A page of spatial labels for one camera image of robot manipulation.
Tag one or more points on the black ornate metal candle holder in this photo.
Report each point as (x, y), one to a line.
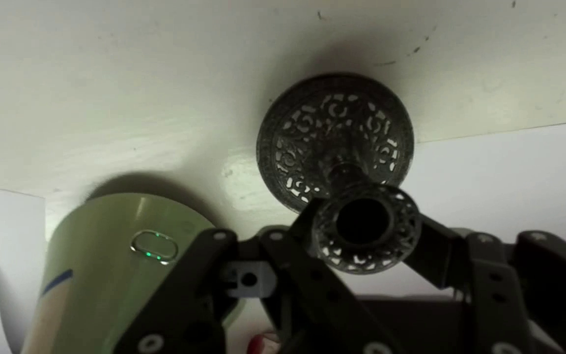
(334, 141)

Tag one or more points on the small white paper sheet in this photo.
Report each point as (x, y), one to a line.
(0, 263)

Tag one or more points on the green metal cylinder tumbler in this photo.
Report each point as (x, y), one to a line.
(98, 276)

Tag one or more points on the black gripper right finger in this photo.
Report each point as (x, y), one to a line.
(511, 282)

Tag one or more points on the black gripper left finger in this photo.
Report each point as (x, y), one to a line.
(184, 296)

